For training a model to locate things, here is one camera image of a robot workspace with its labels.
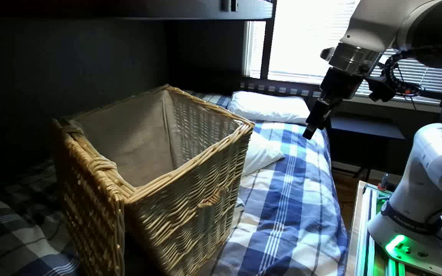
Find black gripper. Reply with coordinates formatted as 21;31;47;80
303;68;369;141

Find large white pillow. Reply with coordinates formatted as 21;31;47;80
226;91;314;126

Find dark side table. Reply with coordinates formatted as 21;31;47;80
328;112;409;181

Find white window blinds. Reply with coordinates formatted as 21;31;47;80
266;0;442;99

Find blue white plaid bedspread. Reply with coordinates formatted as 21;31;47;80
0;91;351;276

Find aluminium robot mounting platform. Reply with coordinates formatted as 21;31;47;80
346;180;442;276

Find woven wicker basket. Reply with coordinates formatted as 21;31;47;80
51;83;257;276

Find beige fabric basket liner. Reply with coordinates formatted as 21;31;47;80
70;89;182;189

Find dark bed end rail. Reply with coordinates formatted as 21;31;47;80
240;76;326;102

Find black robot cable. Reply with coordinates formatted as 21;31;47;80
378;48;442;103

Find dark bunk bed frame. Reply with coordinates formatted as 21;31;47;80
0;0;280;83

